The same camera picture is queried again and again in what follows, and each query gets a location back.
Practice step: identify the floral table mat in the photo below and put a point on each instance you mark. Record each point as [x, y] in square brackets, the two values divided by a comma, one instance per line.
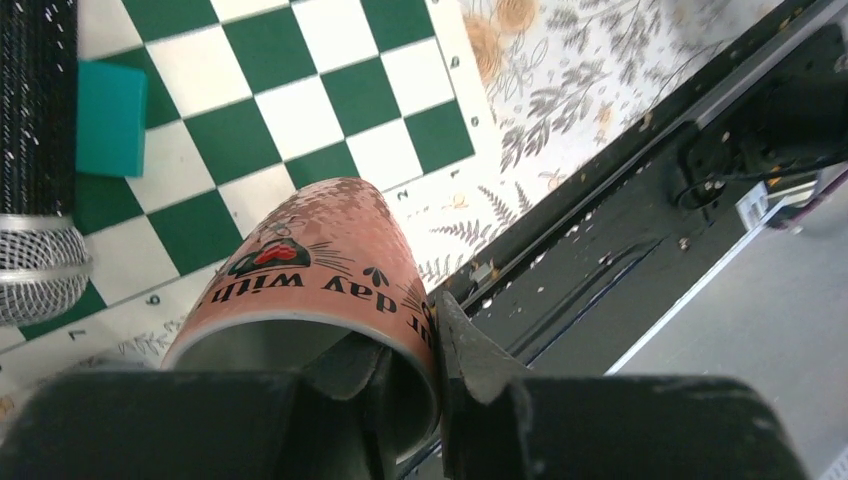
[561, 80]

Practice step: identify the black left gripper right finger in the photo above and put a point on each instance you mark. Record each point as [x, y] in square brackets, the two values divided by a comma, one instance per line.
[502, 420]

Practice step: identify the green white chessboard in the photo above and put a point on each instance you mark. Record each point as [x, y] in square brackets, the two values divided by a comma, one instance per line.
[248, 100]

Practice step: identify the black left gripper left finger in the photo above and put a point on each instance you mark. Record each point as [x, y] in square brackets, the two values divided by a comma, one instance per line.
[329, 420]

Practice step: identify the teal block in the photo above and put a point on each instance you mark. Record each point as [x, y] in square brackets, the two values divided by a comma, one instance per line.
[111, 120]

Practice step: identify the black glitter microphone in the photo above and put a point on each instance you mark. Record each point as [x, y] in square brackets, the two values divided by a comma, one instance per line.
[45, 265]

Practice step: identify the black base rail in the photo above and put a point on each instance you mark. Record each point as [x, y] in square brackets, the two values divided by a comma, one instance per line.
[580, 283]

